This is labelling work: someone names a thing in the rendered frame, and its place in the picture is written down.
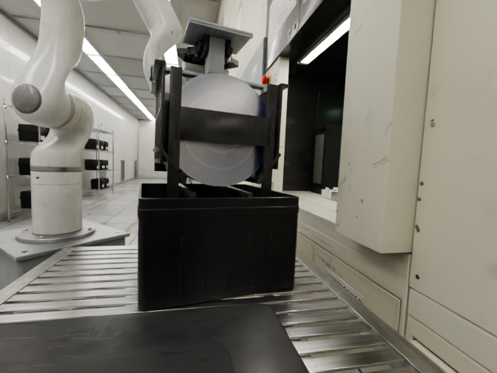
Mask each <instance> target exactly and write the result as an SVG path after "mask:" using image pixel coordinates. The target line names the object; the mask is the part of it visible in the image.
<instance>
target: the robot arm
mask: <svg viewBox="0 0 497 373"><path fill-rule="evenodd" d="M40 2H41V20H40V30H39V37H38V44H37V46H36V49H35V51H34V53H33V55H32V56H31V58H30V60H29V61H28V62H27V63H26V64H25V65H24V67H23V69H22V70H21V72H20V73H19V74H18V76H17V78H16V79H15V81H14V83H13V86H12V89H11V92H10V101H11V105H12V107H13V109H14V111H15V112H16V114H17V115H18V116H19V117H20V118H22V119H23V120H24V121H26V122H28V123H30V124H33V125H36V126H39V127H46V128H50V131H49V133H48V135H47V137H46V138H45V139H44V140H43V141H42V142H41V143H40V144H39V145H38V146H37V147H35V148H34V149H33V151H32V152H31V155H30V183H31V208H32V228H29V229H28V228H23V229H22V231H20V232H18V233H17V234H16V240H17V241H20V242H23V243H56V242H62V241H71V240H75V239H79V238H84V237H86V236H89V235H91V234H93V233H94V232H95V226H93V225H91V224H83V223H82V171H81V156H82V152H83V149H84V147H85V145H86V143H87V142H88V140H89V137H90V136H91V133H92V130H93V127H94V122H95V119H94V113H93V111H92V108H91V106H90V104H89V102H88V101H87V100H86V99H84V98H83V97H81V96H80V95H78V94H76V93H74V92H71V91H69V90H66V89H65V83H66V80H67V76H68V75H69V73H70V71H71V70H72V69H73V68H74V67H76V65H77V64H78V62H79V61H80V58H81V54H82V50H83V46H84V33H85V21H84V14H83V10H82V8H81V3H80V0H40ZM133 2H134V4H135V6H136V8H137V9H138V12H139V13H140V15H141V17H142V19H143V21H144V23H145V25H146V26H147V28H148V30H149V32H150V35H151V36H150V39H149V41H148V43H147V46H146V49H145V52H144V56H143V70H144V74H145V76H146V80H147V81H148V83H149V86H150V87H151V85H152V82H151V81H149V77H150V71H151V70H150V65H153V64H154V62H155V59H159V60H160V59H161V58H162V56H163V55H164V54H165V53H166V52H167V51H168V50H169V49H171V48H172V47H173V46H175V45H176V44H177V43H178V42H179V41H180V40H181V39H182V37H183V29H182V27H181V25H180V22H179V20H178V18H177V16H176V14H175V12H174V10H173V8H172V6H171V4H170V2H169V0H133ZM208 40H209V36H208V35H206V34H205V35H204V37H203V39H202V40H199V43H195V46H188V47H187V48H186V49H185V48H177V55H178V56H179V57H180V58H181V59H182V60H183V62H182V68H183V70H188V71H192V72H196V73H204V74H205V56H206V53H207V52H208ZM232 50H233V48H232V47H231V41H230V40H227V41H226V43H225V59H224V74H226V75H228V74H229V70H228V69H232V68H236V67H239V61H238V60H236V59H234V58H233V57H232V56H231V55H232Z"/></svg>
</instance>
